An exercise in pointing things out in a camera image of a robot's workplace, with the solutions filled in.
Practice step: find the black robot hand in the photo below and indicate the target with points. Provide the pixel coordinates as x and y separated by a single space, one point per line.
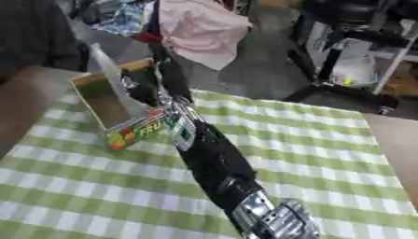
146 93

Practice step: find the person's forearm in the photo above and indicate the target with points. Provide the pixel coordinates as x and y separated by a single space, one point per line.
22 102

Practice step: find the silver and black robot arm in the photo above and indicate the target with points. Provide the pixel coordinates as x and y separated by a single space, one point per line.
217 161

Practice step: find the cardboard box with fruit print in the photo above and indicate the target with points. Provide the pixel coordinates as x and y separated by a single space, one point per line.
109 105

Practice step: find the blue patterned cloth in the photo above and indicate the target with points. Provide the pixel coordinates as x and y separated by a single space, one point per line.
122 17

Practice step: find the pink cloth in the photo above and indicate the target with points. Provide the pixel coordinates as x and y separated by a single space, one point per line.
204 31

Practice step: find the person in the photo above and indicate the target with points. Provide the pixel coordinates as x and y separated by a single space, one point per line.
32 31

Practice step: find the black office chair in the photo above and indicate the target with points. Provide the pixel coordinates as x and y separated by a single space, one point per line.
337 37

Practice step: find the white plastic bag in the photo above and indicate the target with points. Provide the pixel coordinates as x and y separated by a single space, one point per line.
355 71

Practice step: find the white shelf frame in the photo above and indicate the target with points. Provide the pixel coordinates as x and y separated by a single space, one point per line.
396 60

